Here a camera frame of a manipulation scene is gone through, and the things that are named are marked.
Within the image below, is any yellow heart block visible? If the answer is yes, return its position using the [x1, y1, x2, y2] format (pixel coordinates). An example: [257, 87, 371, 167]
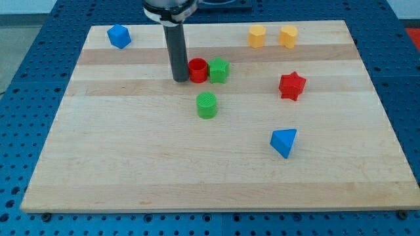
[278, 26, 298, 49]

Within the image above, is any red star block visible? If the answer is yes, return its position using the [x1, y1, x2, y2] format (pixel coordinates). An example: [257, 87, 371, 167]
[278, 71, 306, 101]

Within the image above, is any yellow hexagon block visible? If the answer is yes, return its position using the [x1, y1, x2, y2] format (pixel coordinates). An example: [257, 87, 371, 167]
[248, 25, 266, 49]

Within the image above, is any blue triangular prism block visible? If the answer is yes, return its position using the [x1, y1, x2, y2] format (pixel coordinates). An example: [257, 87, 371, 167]
[270, 128, 297, 159]

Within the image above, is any light wooden board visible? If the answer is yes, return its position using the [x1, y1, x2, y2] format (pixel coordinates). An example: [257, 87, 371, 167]
[20, 20, 419, 213]

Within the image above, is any green star block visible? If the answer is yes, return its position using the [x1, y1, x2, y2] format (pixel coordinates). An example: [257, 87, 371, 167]
[208, 57, 230, 84]

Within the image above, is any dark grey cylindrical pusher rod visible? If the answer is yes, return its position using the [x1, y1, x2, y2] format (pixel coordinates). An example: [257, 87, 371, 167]
[163, 24, 189, 83]

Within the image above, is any red cylinder block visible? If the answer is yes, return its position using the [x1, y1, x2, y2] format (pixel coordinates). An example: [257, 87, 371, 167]
[188, 58, 208, 83]

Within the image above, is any blue cube block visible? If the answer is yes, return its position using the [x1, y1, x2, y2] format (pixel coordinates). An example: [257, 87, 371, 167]
[107, 24, 131, 49]

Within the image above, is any green cylinder block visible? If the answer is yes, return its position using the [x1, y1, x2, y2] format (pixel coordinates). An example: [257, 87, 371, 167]
[196, 92, 217, 119]

